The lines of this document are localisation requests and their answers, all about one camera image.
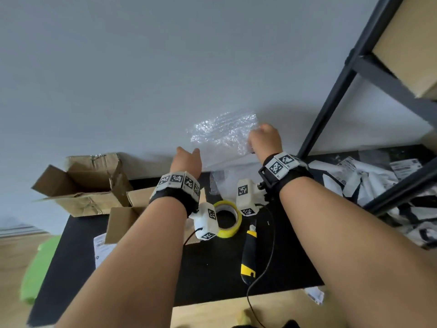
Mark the wristband with marker tags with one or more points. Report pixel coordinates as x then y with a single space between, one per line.
283 170
177 187

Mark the yellow black utility knife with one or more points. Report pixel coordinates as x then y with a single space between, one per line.
248 252

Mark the yellow tape roll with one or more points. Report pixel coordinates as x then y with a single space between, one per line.
235 227

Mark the right wristband with marker tags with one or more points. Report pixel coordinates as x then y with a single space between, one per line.
283 170

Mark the black metal shelf rack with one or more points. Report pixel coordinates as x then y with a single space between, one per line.
327 109

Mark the person's left forearm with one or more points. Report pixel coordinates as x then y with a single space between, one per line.
136 263

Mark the left wristband with marker tags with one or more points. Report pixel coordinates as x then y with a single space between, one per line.
177 187

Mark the green plastic object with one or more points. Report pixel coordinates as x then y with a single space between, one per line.
39 269

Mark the person's right fingers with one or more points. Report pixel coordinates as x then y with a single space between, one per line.
252 140

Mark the large open cardboard box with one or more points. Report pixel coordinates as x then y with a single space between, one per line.
85 187

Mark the small open cardboard box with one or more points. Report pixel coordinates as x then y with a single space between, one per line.
123 218

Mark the person's right forearm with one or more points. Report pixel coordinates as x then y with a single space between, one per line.
351 249

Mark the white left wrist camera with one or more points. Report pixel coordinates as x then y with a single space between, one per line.
206 222

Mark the white printed paper sheet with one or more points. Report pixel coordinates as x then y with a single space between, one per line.
102 251

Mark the clear plastic bag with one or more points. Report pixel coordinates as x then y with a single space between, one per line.
222 182

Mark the small white label slip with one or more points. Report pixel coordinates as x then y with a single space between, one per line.
314 294

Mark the clear bubble wrap sheet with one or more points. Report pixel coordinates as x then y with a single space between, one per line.
222 131

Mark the person's left thumb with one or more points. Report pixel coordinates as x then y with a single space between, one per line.
196 153

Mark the pile of white mailer bags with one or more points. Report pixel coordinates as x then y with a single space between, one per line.
365 181

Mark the person's right hand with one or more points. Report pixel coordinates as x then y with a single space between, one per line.
268 141

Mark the closed cardboard box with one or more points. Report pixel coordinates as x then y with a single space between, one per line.
406 40

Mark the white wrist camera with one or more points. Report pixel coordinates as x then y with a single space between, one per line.
247 198
206 222

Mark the person's left hand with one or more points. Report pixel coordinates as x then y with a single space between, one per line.
186 163

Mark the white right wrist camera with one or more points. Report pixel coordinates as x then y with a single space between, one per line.
247 198

